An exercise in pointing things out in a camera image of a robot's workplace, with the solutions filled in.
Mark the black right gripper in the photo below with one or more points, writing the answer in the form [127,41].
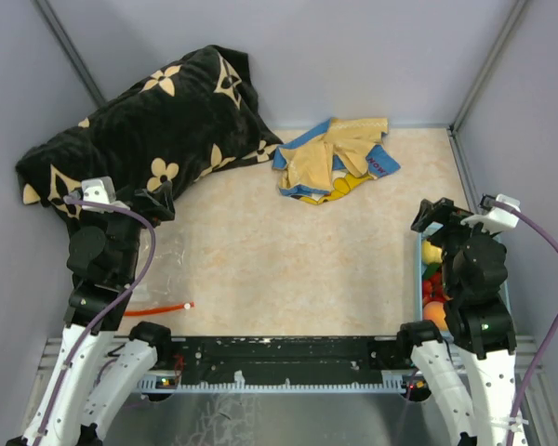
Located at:
[449,214]

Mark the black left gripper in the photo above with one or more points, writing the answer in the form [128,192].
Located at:
[162,203]

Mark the light blue plastic basket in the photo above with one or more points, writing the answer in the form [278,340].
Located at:
[488,322]

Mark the clear zip top bag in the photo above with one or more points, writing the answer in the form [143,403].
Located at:
[163,288]

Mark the orange peach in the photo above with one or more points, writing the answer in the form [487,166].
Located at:
[434,311]

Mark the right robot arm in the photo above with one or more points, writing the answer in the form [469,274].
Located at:
[472,376]

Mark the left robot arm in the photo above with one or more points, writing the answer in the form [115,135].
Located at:
[86,390]

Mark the yellow pear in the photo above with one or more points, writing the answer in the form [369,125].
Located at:
[431,254]

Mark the red strawberries bunch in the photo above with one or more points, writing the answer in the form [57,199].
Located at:
[433,289]

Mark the black floral pillow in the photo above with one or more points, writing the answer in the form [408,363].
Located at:
[196,116]

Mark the yellow blue cartoon cloth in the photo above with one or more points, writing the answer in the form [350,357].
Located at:
[334,158]

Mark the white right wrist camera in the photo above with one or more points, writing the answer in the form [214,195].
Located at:
[494,219]

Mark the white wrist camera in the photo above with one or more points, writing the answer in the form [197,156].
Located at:
[98,194]
[494,219]

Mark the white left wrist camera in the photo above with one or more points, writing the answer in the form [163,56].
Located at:
[98,194]

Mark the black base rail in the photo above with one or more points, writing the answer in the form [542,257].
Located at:
[284,364]

